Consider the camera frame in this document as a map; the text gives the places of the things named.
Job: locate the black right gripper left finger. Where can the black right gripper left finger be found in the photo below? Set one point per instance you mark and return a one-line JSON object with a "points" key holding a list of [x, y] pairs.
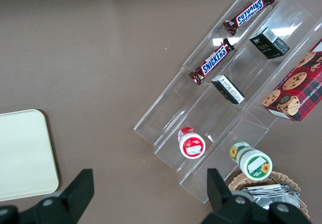
{"points": [[68, 198]]}

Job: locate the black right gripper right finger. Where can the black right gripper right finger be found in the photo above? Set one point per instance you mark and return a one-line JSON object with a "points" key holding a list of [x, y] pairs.
{"points": [[221, 204]]}

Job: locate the light wicker basket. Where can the light wicker basket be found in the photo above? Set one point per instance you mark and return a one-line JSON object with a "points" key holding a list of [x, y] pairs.
{"points": [[236, 181]]}

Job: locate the beige rectangular tray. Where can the beige rectangular tray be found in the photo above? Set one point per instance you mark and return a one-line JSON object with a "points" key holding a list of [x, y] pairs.
{"points": [[25, 153]]}

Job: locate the stacked aluminium foil containers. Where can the stacked aluminium foil containers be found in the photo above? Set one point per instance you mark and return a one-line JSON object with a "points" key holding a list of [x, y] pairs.
{"points": [[271, 195]]}

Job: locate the green lid sunflower jar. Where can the green lid sunflower jar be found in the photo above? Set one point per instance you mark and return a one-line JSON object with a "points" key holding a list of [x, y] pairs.
{"points": [[255, 164]]}

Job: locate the red lid white jar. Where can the red lid white jar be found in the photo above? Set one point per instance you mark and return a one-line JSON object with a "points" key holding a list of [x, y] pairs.
{"points": [[192, 147]]}

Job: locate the clear acrylic stepped display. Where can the clear acrylic stepped display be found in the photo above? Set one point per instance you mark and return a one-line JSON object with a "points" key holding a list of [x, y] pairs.
{"points": [[196, 115]]}

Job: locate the small black carton box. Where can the small black carton box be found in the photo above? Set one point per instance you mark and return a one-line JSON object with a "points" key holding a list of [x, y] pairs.
{"points": [[270, 45], [230, 90]]}

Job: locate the red plaid cookie box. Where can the red plaid cookie box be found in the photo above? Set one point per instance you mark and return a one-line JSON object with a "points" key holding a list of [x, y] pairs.
{"points": [[296, 88]]}

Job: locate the Snickers chocolate bar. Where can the Snickers chocolate bar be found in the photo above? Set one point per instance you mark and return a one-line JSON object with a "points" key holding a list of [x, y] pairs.
{"points": [[213, 60], [249, 11]]}

